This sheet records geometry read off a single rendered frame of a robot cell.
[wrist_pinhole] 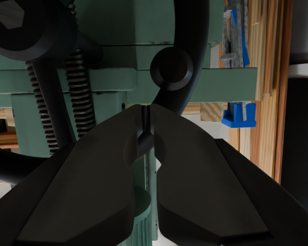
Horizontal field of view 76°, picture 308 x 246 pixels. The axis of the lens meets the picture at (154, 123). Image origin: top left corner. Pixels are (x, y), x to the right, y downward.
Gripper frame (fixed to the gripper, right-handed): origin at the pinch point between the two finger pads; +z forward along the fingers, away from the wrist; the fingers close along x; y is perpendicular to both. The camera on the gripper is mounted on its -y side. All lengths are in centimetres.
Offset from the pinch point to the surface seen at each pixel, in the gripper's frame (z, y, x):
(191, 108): 34.8, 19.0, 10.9
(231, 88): 22.2, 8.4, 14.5
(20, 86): 13.7, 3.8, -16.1
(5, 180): 2.3, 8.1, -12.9
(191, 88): 5.2, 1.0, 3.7
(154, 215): 37, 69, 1
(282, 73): 131, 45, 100
